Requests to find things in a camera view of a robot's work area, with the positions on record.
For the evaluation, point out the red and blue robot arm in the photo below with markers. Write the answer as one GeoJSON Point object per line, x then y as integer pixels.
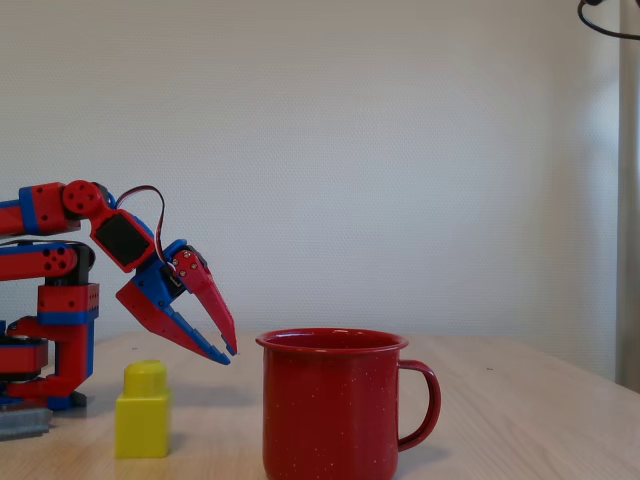
{"type": "Point", "coordinates": [50, 210]}

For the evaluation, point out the red enamel mug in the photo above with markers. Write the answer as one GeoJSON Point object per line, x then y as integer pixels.
{"type": "Point", "coordinates": [330, 405]}

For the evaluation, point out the grey vertical post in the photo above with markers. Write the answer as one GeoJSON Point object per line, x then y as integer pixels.
{"type": "Point", "coordinates": [629, 200]}

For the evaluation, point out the yellow toy building block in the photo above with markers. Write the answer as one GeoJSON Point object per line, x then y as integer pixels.
{"type": "Point", "coordinates": [142, 420]}

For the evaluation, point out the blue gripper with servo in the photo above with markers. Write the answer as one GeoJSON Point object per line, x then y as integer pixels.
{"type": "Point", "coordinates": [161, 289]}

